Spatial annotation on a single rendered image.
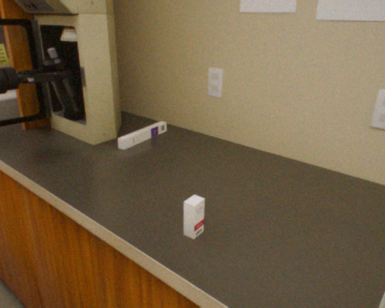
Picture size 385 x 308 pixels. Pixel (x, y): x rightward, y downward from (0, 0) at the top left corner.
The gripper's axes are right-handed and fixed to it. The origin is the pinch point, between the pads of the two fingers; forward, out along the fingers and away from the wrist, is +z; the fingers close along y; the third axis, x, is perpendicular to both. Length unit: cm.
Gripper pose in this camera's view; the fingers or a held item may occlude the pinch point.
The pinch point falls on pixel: (59, 72)
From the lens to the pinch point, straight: 137.8
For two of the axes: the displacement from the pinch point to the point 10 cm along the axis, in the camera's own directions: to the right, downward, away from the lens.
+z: 6.5, -2.8, 7.1
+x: -0.2, 9.2, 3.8
